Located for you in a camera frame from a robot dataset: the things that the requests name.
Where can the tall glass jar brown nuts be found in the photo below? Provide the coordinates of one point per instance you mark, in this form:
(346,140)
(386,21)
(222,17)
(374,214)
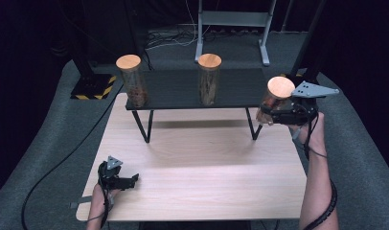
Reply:
(132,62)

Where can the short glass jar dried chilies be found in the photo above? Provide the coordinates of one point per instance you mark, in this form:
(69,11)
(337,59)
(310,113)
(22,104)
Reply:
(281,87)

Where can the grey tape strip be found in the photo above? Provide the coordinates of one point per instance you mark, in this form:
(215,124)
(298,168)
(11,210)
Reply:
(82,201)

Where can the person's left hand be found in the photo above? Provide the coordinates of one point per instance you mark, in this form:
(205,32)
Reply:
(101,195)

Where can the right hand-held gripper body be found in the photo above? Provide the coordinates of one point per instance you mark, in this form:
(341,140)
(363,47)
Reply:
(298,111)

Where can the black stand with striped base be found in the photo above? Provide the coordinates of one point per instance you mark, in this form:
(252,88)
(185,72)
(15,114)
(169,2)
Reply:
(310,32)
(90,86)

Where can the tall glass jar brown bark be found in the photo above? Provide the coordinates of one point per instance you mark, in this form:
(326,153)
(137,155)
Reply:
(209,60)

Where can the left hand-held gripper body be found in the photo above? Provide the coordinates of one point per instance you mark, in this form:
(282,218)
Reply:
(110,172)

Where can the black shelf with metal legs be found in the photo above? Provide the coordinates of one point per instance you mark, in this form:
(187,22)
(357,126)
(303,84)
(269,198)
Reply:
(173,89)

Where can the person's right hand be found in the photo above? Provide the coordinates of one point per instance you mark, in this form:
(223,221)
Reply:
(314,137)

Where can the grey metal stand frame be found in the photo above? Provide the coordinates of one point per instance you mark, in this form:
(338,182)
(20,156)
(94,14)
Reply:
(199,48)

